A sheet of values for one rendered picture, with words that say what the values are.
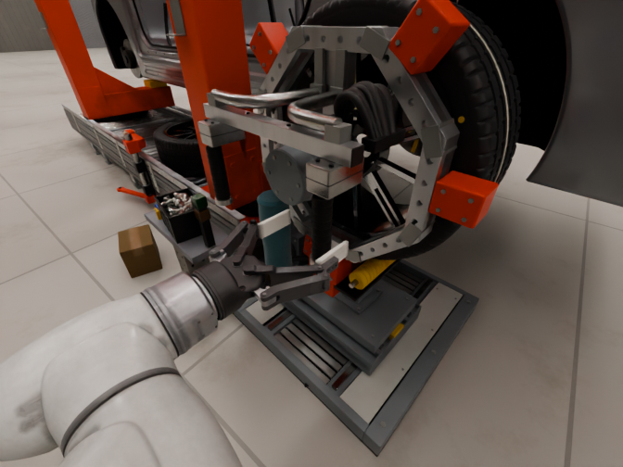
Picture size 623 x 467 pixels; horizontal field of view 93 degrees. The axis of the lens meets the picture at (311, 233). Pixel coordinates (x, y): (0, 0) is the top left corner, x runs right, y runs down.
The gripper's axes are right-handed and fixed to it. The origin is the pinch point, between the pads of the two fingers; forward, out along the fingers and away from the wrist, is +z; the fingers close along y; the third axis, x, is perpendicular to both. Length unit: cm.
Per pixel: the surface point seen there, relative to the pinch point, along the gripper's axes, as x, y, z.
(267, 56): 22.5, -37.6, 23.1
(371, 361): -69, 3, 27
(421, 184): 3.5, 7.4, 23.3
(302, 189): 1.2, -11.0, 8.7
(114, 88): -12, -258, 44
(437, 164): 8.3, 9.4, 23.2
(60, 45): 17, -257, 21
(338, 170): 11.1, 2.4, 3.4
